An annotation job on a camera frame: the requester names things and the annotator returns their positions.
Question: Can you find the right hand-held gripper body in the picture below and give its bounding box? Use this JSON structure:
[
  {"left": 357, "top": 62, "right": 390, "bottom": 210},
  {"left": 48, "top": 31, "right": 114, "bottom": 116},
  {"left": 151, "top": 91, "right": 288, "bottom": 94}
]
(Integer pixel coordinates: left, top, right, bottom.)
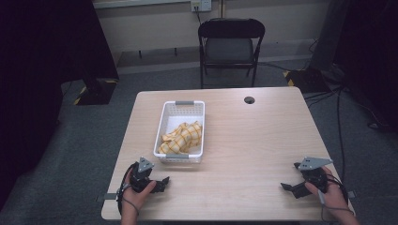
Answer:
[{"left": 293, "top": 156, "right": 334, "bottom": 194}]

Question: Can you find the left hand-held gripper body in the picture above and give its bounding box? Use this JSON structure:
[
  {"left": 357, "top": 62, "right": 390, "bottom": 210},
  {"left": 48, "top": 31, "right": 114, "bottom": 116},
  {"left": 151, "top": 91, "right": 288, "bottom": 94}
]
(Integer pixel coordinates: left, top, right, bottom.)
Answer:
[{"left": 129, "top": 157, "right": 158, "bottom": 194}]

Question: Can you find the yellow checked cloth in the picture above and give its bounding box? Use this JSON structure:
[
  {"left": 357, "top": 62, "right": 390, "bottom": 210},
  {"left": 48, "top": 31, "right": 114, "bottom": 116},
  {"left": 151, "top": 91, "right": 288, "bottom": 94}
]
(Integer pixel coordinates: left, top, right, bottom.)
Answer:
[{"left": 157, "top": 120, "right": 204, "bottom": 156}]

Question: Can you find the white plastic basket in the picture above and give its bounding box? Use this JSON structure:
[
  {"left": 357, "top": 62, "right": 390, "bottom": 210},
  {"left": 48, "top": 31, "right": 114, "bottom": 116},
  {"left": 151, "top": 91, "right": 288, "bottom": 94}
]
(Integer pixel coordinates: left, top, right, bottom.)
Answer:
[{"left": 152, "top": 99, "right": 207, "bottom": 165}]

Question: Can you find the person's left hand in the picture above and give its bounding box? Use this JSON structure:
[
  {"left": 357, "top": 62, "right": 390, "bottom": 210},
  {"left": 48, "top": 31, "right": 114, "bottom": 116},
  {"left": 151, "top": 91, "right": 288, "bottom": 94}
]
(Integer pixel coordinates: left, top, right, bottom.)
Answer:
[{"left": 120, "top": 169, "right": 158, "bottom": 218}]

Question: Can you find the person's right hand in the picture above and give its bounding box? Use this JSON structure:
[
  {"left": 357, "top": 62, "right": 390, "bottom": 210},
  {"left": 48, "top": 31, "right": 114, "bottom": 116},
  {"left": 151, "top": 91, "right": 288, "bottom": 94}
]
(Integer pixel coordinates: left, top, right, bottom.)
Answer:
[{"left": 304, "top": 165, "right": 349, "bottom": 218}]

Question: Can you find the black stand base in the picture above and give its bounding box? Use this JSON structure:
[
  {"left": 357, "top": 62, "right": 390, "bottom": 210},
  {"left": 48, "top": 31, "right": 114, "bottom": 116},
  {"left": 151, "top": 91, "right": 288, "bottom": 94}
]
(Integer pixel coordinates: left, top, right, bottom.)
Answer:
[
  {"left": 283, "top": 67, "right": 332, "bottom": 94},
  {"left": 72, "top": 77, "right": 119, "bottom": 107}
]

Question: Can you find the dark curtain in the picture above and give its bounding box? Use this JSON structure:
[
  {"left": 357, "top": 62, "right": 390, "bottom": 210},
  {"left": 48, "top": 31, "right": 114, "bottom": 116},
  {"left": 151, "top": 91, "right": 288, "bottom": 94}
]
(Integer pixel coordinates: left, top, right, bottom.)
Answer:
[
  {"left": 331, "top": 0, "right": 398, "bottom": 134},
  {"left": 0, "top": 0, "right": 120, "bottom": 211}
]

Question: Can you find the black folding chair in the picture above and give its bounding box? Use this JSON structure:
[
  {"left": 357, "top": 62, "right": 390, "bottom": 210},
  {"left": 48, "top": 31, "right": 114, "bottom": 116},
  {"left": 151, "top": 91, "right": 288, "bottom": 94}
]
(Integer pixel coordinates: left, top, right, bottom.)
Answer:
[{"left": 197, "top": 17, "right": 267, "bottom": 90}]

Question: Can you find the grey right gripper cable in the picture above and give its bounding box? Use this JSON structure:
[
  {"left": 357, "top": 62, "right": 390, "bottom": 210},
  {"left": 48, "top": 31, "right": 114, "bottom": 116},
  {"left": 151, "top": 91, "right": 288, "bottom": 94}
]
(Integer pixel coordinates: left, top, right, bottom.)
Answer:
[{"left": 316, "top": 189, "right": 357, "bottom": 223}]

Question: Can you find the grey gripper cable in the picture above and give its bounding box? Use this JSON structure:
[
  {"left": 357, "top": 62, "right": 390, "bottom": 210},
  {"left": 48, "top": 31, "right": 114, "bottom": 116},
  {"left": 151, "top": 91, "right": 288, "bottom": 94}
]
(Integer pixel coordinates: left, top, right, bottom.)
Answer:
[
  {"left": 120, "top": 183, "right": 141, "bottom": 218},
  {"left": 316, "top": 189, "right": 357, "bottom": 223}
]

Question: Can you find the grey left gripper cable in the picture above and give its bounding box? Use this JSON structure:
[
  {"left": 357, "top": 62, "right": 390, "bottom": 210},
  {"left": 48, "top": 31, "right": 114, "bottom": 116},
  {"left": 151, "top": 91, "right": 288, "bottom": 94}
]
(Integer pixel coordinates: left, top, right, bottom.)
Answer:
[{"left": 120, "top": 183, "right": 141, "bottom": 218}]

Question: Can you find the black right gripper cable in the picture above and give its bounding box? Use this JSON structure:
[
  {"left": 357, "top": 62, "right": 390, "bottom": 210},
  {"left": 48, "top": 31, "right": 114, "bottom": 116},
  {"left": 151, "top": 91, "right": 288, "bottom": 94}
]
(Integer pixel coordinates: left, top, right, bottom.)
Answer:
[{"left": 325, "top": 173, "right": 350, "bottom": 204}]

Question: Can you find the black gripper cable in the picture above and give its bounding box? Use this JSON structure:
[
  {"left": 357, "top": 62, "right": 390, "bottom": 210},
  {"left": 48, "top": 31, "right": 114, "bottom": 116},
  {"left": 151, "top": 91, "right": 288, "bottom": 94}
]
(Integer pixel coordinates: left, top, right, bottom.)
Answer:
[
  {"left": 115, "top": 162, "right": 139, "bottom": 218},
  {"left": 325, "top": 173, "right": 350, "bottom": 204}
]

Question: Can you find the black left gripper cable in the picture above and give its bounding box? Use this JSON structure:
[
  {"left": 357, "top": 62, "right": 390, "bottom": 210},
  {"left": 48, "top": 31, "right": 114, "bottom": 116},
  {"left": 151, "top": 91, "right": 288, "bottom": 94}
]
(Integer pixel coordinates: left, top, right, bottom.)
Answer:
[{"left": 115, "top": 162, "right": 139, "bottom": 218}]

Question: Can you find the black floor cable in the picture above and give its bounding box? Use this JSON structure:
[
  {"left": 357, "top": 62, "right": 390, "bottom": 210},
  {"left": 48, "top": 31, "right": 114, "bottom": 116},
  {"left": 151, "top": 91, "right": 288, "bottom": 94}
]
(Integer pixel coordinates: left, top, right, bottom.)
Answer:
[{"left": 302, "top": 83, "right": 346, "bottom": 184}]

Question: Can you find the black plug with cable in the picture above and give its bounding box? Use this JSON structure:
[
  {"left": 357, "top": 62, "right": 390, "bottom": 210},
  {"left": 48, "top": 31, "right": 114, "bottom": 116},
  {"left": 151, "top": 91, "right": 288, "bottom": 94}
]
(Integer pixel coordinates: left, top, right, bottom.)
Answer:
[{"left": 193, "top": 5, "right": 203, "bottom": 26}]

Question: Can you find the white wall socket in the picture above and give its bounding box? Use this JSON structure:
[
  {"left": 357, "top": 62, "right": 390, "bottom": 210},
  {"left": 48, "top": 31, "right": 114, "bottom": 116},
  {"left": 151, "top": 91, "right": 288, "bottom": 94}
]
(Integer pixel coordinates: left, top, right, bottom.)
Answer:
[{"left": 190, "top": 0, "right": 213, "bottom": 13}]

